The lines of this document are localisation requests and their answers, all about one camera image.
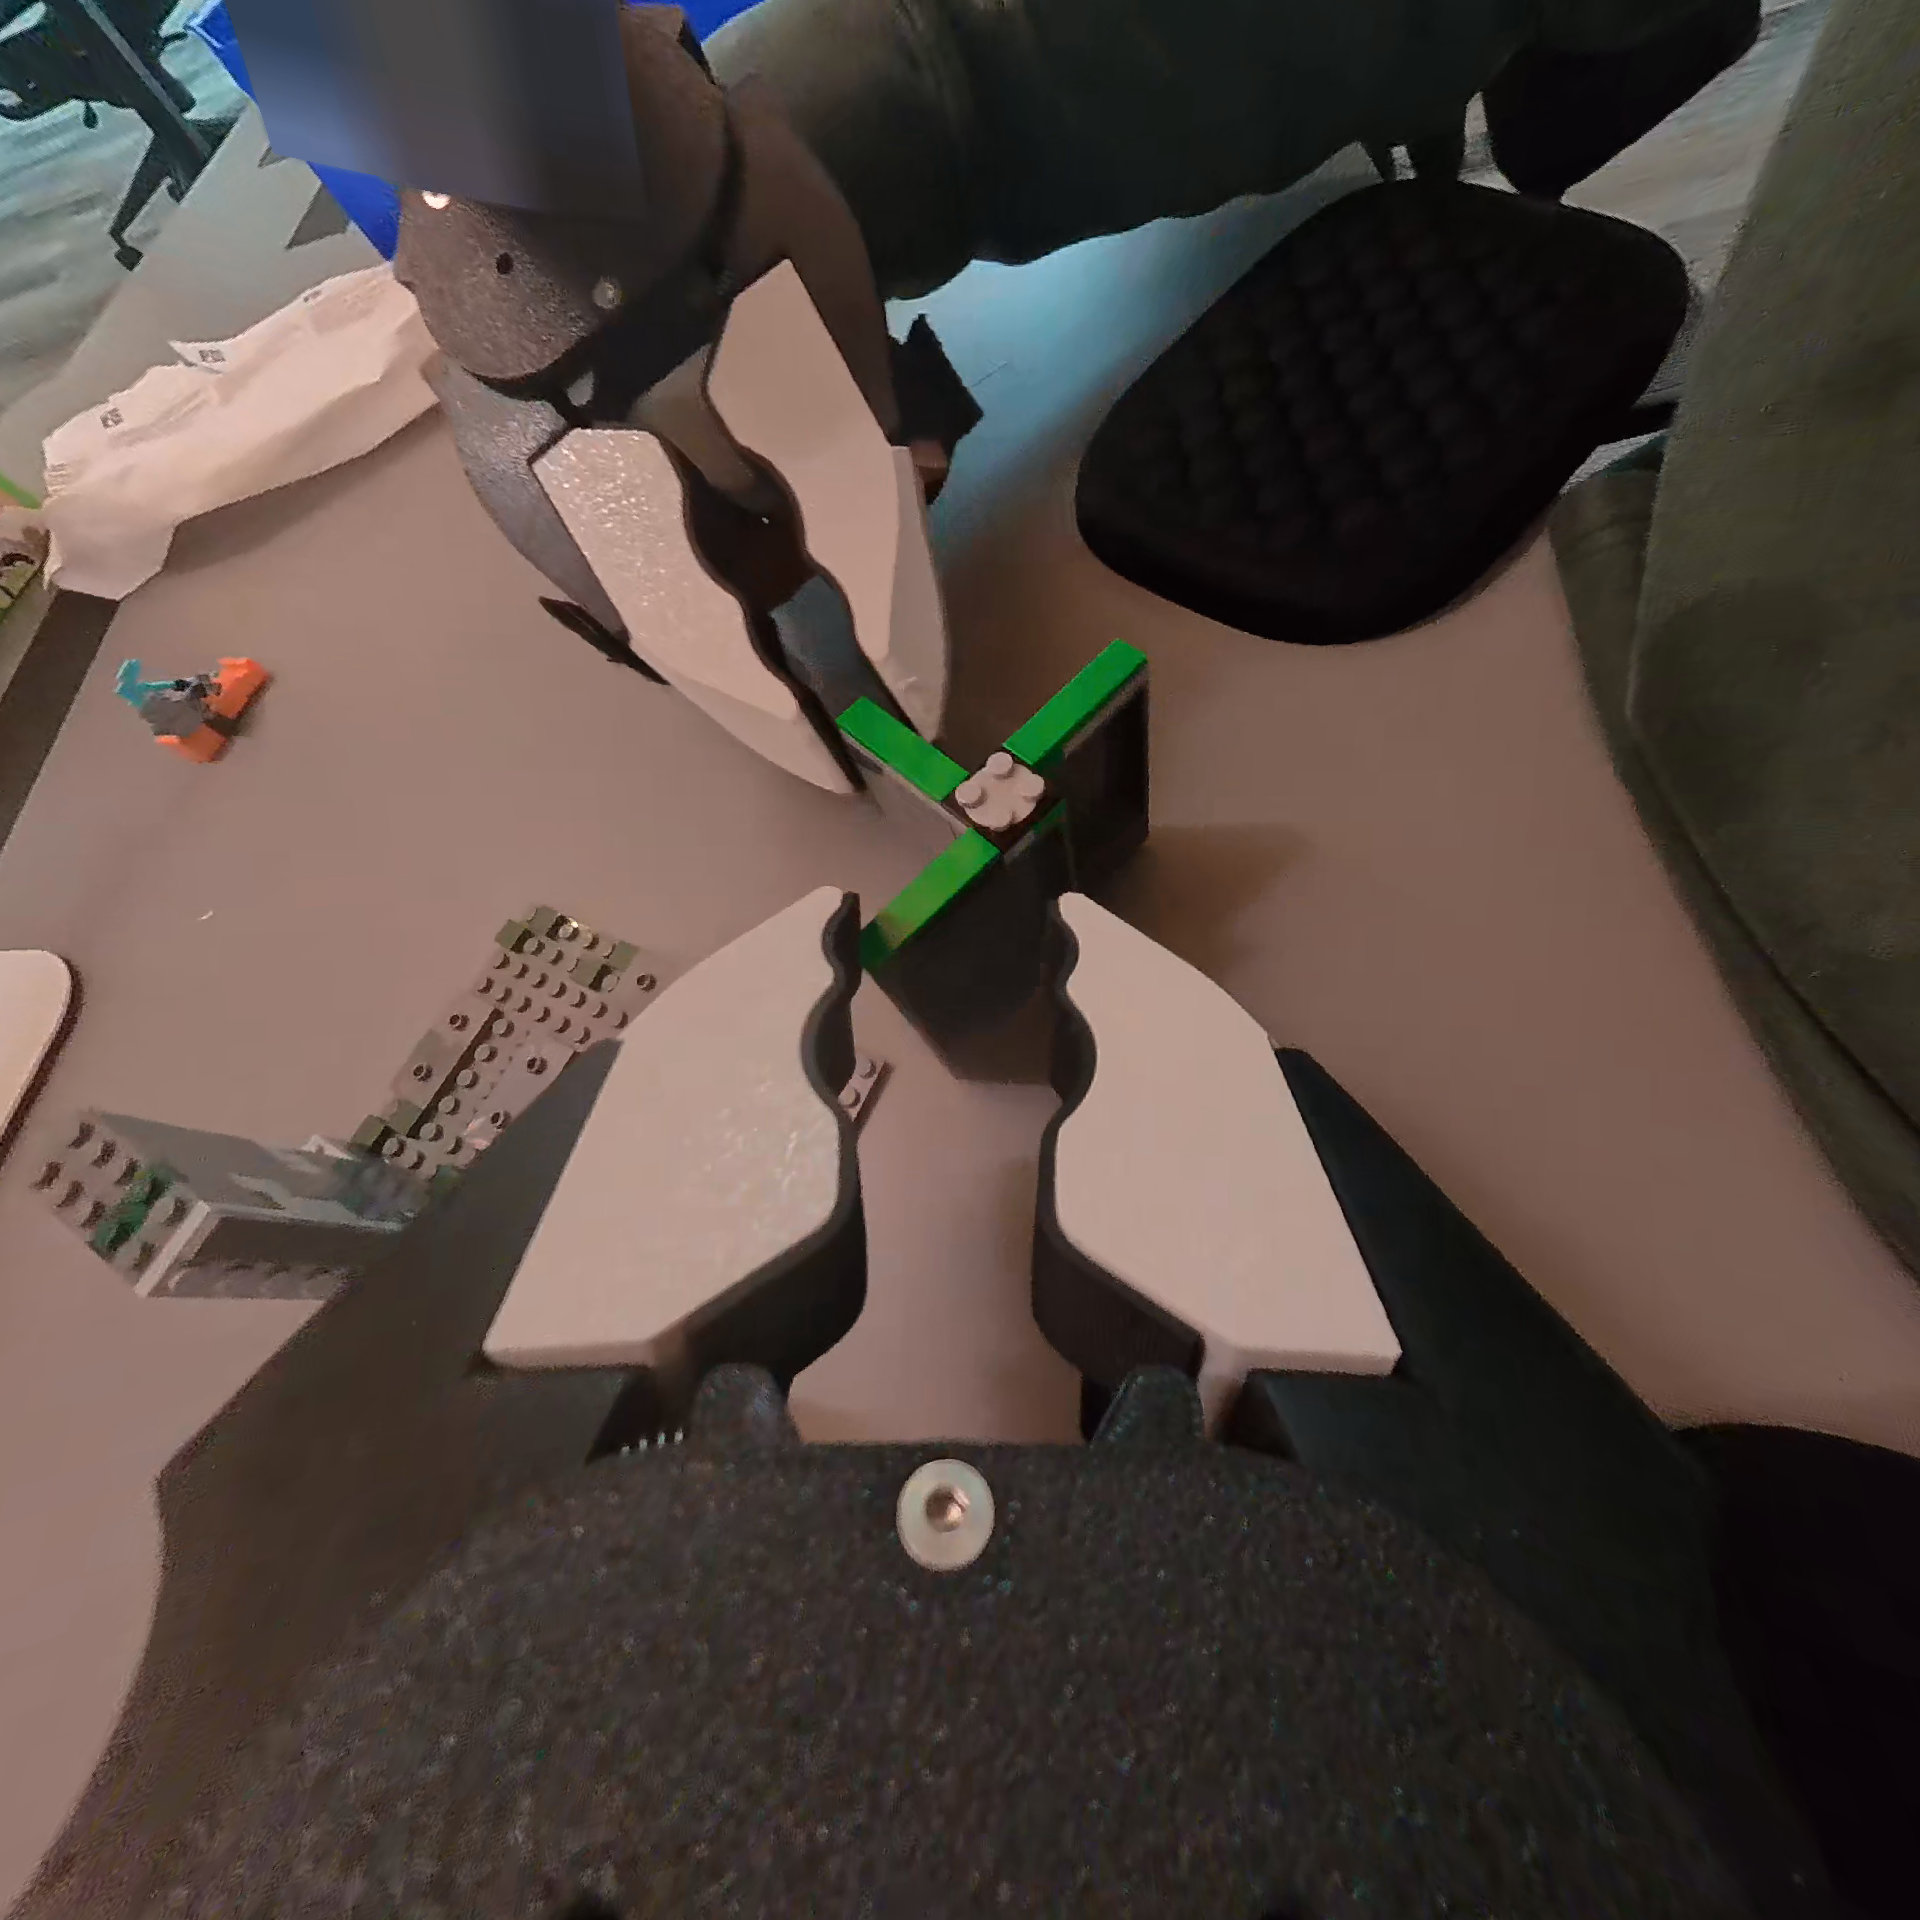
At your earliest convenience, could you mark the blue plastic bin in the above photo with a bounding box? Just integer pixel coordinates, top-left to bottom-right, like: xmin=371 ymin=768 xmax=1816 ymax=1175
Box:
xmin=188 ymin=0 xmax=407 ymax=252

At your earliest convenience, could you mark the green instruction booklet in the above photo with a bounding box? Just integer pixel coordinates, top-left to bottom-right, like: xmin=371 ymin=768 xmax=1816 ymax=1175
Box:
xmin=0 ymin=463 xmax=55 ymax=636

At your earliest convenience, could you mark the grey brick baseplate with pillar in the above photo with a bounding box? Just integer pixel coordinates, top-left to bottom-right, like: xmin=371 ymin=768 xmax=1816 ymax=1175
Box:
xmin=356 ymin=902 xmax=663 ymax=1202

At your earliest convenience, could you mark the black office chair seat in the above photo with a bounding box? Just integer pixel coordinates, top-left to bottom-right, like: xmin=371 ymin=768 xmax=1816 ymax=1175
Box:
xmin=1074 ymin=180 xmax=1695 ymax=647

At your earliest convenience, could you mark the white desk lamp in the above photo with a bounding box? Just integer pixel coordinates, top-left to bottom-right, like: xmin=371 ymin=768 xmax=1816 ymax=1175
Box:
xmin=0 ymin=949 xmax=78 ymax=1161

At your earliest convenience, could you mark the black and green brick structure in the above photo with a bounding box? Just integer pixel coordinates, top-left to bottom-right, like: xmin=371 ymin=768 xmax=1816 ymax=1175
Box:
xmin=835 ymin=640 xmax=1154 ymax=1086

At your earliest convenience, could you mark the person's right forearm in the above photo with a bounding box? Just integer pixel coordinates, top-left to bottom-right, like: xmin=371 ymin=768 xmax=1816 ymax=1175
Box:
xmin=704 ymin=0 xmax=1764 ymax=302

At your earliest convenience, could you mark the black office chair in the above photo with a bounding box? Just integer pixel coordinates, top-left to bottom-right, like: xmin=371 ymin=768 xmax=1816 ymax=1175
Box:
xmin=0 ymin=0 xmax=242 ymax=271

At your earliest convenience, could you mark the orange brick figure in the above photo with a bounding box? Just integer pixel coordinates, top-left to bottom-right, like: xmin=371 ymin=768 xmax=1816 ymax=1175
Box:
xmin=114 ymin=655 xmax=273 ymax=765

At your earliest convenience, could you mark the crumpled white paper bag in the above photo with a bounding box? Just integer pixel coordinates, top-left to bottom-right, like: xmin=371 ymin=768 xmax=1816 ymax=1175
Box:
xmin=42 ymin=270 xmax=444 ymax=601

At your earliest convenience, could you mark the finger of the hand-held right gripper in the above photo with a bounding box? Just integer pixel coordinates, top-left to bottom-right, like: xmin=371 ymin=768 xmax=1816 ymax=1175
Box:
xmin=534 ymin=426 xmax=883 ymax=800
xmin=703 ymin=258 xmax=952 ymax=740

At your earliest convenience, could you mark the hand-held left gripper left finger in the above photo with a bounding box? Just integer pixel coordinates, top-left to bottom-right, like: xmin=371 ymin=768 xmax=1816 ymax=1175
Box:
xmin=480 ymin=885 xmax=874 ymax=1378

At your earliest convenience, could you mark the person's grey green clothing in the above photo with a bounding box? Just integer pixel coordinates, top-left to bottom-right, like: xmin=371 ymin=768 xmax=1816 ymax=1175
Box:
xmin=1552 ymin=0 xmax=1920 ymax=1161

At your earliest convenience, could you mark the grey brick wall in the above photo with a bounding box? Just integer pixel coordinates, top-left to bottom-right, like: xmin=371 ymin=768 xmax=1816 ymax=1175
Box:
xmin=30 ymin=1105 xmax=441 ymax=1301

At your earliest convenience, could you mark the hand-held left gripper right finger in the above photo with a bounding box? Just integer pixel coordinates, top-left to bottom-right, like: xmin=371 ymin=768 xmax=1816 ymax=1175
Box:
xmin=1032 ymin=892 xmax=1406 ymax=1384

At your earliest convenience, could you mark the grey desk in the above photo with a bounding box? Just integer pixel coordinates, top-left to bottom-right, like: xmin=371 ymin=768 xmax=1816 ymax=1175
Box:
xmin=0 ymin=142 xmax=1920 ymax=1862

